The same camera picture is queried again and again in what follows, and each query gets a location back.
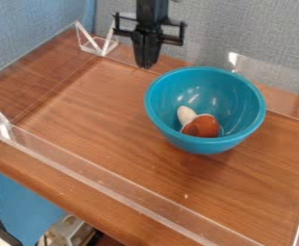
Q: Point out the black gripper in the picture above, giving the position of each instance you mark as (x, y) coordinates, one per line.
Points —
(151, 17)

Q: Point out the brown toy mushroom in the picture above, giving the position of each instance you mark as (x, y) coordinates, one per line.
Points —
(201, 125)

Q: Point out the blue plastic bowl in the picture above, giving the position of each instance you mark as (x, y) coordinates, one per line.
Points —
(209, 90)

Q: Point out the clear acrylic front barrier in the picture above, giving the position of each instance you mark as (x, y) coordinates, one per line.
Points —
(189, 223)

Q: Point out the white object under table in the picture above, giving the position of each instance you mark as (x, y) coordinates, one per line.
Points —
(67, 232)

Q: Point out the clear acrylic corner bracket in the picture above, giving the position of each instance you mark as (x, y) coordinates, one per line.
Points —
(99, 46)

